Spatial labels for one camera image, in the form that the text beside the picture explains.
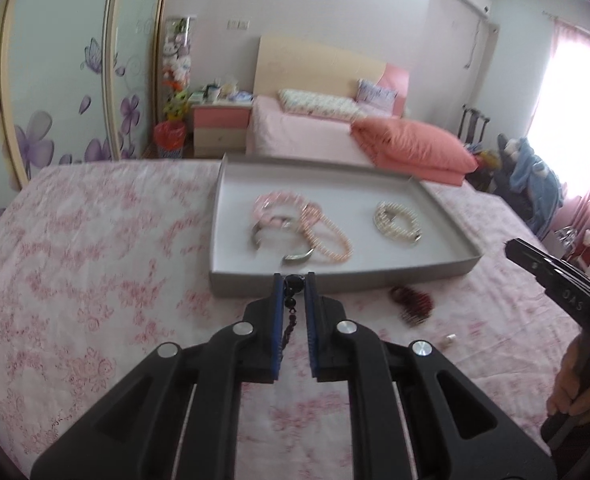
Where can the orange folded duvet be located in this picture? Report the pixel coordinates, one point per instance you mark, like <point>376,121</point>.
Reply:
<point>421,150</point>

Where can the lilac patterned pillow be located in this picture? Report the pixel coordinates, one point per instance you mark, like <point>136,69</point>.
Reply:
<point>376,96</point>

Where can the floral white pillow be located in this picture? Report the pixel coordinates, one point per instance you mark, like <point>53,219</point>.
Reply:
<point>318,105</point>

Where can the large pearl earring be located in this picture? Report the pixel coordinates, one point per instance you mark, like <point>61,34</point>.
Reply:
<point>449,340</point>

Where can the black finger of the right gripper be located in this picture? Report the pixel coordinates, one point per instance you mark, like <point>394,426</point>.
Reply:
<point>545,268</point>

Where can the floral sliding wardrobe door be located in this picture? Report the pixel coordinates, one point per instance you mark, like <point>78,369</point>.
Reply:
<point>76,84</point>

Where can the black wooden chair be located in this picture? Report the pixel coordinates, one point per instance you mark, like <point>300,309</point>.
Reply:
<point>472,126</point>

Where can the floral pink bedsheet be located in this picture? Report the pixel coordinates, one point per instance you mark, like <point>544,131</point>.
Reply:
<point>99,264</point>

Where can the red trash bin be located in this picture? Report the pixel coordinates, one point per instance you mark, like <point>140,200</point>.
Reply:
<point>169,138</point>

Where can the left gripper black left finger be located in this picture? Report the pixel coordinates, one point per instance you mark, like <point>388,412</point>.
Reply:
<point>175,415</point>

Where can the grey cardboard tray box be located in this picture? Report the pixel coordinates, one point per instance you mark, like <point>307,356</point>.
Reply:
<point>242,262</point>

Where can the person right hand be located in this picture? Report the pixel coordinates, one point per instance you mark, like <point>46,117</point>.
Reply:
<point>565,397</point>

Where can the clear tube of plush toys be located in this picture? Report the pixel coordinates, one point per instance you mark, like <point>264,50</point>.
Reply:
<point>176,67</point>

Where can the white mug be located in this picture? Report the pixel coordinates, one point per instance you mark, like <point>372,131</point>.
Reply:
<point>213,94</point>

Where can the blue plush robe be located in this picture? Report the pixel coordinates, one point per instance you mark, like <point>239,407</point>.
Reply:
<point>527,184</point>

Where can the beige pink headboard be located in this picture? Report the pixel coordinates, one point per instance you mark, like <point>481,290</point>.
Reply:
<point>291,63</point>

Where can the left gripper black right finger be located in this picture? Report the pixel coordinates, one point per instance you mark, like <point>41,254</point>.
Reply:
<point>413,413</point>

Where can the pink bedside table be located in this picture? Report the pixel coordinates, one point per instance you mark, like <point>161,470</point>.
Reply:
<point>220,128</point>

